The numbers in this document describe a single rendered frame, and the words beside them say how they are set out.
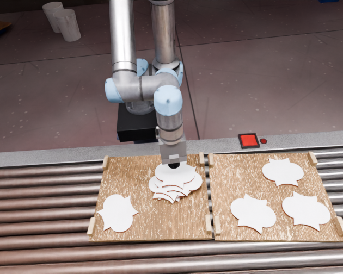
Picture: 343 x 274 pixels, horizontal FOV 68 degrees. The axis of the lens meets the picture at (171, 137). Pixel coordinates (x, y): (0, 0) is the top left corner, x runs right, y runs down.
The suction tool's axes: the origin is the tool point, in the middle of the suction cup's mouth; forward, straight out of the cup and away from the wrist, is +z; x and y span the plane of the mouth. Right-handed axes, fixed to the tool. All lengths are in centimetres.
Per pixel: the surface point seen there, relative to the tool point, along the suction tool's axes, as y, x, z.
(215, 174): 15.8, -0.2, 10.5
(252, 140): 35.9, 14.3, 11.2
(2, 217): -65, -4, 12
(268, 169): 35.9, -2.2, 9.4
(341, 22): 283, 285, 104
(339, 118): 168, 100, 104
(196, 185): 7.0, -6.4, 6.3
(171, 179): -1.7, -2.7, 5.3
